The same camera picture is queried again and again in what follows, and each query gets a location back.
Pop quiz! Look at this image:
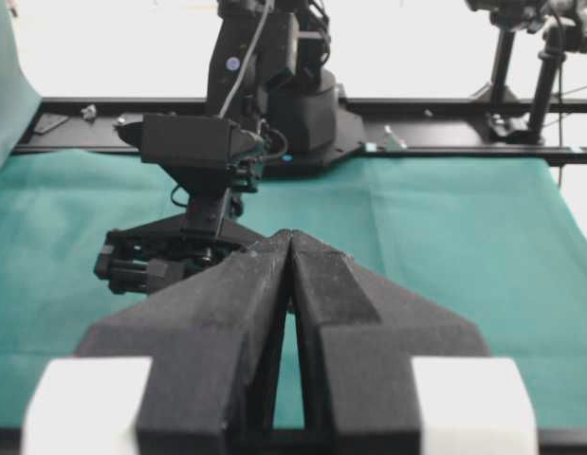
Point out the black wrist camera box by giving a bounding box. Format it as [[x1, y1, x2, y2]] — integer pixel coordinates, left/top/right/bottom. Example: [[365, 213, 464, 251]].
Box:
[[116, 112, 266, 193]]

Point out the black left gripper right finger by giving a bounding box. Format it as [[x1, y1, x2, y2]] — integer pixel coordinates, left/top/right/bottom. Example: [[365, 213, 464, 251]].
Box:
[[289, 230, 490, 454]]

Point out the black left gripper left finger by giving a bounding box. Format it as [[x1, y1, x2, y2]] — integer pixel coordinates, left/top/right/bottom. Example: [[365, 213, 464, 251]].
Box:
[[75, 229, 292, 454]]

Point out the black tripod stand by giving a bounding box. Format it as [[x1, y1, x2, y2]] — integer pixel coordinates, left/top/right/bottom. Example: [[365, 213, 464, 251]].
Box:
[[466, 0, 547, 103]]

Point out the black metal base rail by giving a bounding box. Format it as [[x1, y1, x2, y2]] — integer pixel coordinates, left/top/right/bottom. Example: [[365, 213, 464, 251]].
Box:
[[12, 98, 587, 175]]

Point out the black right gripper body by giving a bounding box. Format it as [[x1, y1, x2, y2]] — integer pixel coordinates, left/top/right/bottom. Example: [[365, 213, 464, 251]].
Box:
[[94, 182, 264, 295]]

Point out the green table cloth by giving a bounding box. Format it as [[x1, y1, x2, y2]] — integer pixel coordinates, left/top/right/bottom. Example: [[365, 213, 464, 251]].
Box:
[[0, 3, 587, 429]]

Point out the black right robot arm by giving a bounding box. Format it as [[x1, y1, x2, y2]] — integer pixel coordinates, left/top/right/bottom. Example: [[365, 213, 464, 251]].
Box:
[[75, 1, 488, 454]]

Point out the black camera stand pole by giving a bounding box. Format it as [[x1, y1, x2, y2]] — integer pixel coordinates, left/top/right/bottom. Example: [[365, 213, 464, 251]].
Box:
[[526, 1, 587, 144]]

